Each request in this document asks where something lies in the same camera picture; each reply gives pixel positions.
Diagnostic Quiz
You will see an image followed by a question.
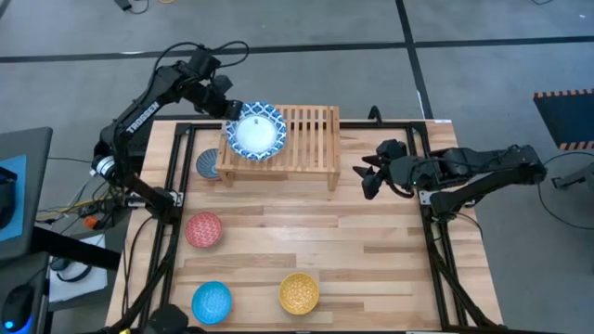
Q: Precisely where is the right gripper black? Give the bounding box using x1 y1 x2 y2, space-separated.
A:
352 154 424 201

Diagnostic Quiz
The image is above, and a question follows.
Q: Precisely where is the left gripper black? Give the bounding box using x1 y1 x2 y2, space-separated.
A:
193 84 246 123

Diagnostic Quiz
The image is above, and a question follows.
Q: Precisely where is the blue patterned paper bowl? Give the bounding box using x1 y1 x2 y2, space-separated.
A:
225 100 289 162

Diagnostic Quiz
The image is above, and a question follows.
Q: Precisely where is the navy striped ceramic bowl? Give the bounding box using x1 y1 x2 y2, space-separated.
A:
195 148 222 181

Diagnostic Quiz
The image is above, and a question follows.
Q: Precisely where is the red patterned ceramic bowl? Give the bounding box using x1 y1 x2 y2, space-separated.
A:
184 212 225 250

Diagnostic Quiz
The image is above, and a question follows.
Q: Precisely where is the slatted wooden shelf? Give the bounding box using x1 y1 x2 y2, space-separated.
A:
215 104 342 192

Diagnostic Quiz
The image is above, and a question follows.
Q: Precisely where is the yellow patterned ceramic bowl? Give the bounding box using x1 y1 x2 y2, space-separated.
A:
278 272 321 316

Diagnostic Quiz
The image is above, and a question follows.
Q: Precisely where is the light blue ceramic bowl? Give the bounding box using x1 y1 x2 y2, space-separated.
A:
190 280 233 326

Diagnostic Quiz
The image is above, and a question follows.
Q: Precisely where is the black mat with hazard stripes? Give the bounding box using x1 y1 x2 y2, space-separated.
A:
532 88 594 152

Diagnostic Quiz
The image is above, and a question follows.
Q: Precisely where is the grey stand leg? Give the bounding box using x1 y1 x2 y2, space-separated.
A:
550 161 594 191

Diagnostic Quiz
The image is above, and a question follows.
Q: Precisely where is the black support beam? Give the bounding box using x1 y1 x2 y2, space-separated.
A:
30 225 123 271

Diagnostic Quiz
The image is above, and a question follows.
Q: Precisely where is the grey side desk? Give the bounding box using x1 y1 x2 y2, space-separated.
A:
0 126 54 265

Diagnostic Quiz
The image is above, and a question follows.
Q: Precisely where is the white paper sheet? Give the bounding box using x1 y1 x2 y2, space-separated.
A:
48 233 109 303

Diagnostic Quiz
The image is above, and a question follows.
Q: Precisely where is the blue mouse pad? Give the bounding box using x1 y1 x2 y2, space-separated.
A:
0 155 28 243

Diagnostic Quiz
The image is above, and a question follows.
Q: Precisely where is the black rounded device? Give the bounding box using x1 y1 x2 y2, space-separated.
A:
0 166 19 231

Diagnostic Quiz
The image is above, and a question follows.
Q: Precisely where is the black mouse with blue light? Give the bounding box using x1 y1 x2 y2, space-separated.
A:
1 283 36 334

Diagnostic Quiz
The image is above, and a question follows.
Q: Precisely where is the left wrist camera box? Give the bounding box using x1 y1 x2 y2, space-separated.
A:
211 73 235 96

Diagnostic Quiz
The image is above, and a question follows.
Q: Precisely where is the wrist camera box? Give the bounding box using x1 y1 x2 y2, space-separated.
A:
211 73 235 96
375 138 408 161

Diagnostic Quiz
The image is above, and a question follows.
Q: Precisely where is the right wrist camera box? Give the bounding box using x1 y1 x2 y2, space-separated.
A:
375 138 408 161

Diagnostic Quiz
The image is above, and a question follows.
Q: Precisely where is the black aluminium table frame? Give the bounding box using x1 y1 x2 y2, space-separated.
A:
106 120 507 334

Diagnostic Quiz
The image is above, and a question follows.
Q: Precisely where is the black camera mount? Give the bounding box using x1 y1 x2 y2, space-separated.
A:
144 303 189 334

